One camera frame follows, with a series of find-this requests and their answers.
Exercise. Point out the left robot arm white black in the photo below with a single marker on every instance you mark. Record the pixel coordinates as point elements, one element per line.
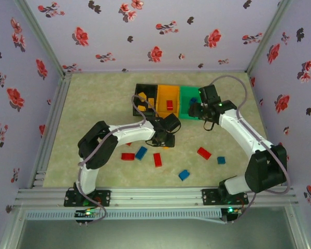
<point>129,131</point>

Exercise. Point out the green plastic bin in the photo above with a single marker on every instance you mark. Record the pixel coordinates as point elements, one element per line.
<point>185,93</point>

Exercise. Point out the orange plastic bin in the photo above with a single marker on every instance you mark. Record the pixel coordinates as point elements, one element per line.
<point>163,96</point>

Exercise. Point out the black plastic bin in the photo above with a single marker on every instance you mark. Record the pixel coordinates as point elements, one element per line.
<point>145,88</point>

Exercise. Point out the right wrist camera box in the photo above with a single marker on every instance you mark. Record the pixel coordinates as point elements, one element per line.
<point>210,93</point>

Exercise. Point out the long aluminium frame rail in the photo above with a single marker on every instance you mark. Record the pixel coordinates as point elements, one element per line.
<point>155,195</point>

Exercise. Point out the aluminium corner post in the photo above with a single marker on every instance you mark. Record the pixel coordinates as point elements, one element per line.
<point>41,33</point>
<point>269,33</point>

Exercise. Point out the side aluminium frame rail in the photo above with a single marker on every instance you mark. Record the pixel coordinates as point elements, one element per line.
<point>58,109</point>

